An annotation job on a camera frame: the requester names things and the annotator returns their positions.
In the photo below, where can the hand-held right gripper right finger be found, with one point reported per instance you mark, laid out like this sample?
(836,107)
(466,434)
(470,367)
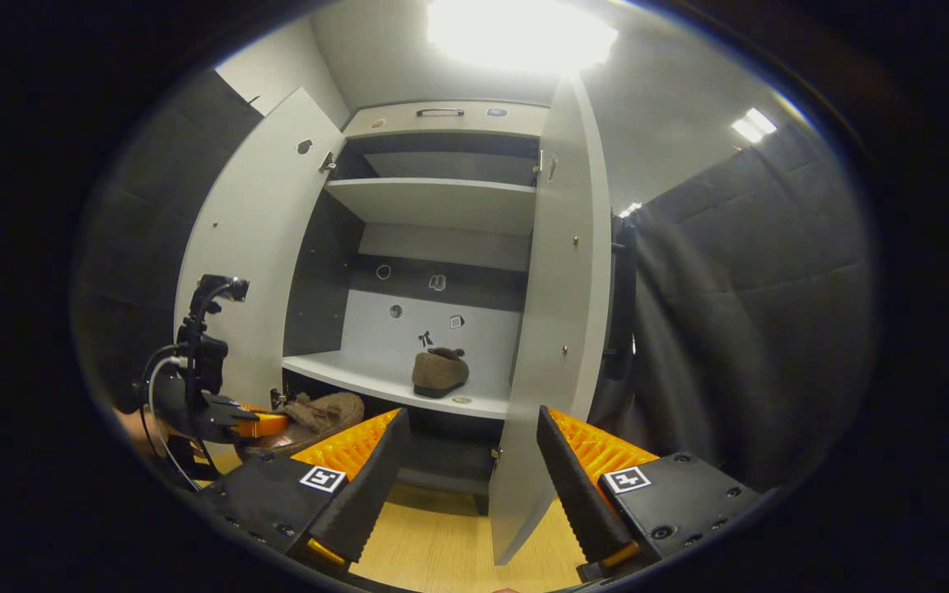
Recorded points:
(577,494)

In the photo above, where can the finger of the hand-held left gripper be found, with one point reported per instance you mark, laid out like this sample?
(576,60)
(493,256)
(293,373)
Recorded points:
(260,424)

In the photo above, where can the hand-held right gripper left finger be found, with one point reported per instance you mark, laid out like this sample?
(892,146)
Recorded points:
(371,486)

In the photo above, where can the brown fuzzy shoe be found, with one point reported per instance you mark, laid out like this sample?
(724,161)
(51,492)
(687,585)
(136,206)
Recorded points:
(326,412)
(440,375)

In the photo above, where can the grey shoe cabinet door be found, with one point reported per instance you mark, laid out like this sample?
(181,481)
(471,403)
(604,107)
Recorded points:
(260,222)
(557,329)

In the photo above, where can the grey shoe cabinet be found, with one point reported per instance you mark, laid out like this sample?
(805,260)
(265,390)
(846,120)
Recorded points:
(433,206)

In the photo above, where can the ceiling light strip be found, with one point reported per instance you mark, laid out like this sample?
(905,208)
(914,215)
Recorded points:
(629,210)

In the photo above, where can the small ceiling light panel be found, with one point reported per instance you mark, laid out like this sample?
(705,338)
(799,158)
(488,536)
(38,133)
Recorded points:
(754,125)

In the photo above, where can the large ceiling light panel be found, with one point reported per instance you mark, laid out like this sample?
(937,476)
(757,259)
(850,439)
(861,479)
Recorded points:
(520,33)

